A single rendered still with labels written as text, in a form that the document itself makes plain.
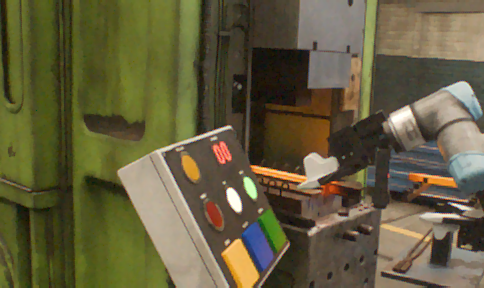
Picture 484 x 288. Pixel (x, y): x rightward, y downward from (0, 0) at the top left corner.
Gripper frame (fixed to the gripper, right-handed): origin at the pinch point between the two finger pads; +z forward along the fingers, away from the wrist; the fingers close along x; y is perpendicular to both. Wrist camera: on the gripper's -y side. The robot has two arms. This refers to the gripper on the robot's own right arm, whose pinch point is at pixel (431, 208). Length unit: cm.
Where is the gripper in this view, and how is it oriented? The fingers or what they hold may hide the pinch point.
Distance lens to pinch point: 139.3
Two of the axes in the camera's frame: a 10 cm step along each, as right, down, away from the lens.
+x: 5.9, -1.2, 8.0
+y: -0.5, 9.8, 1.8
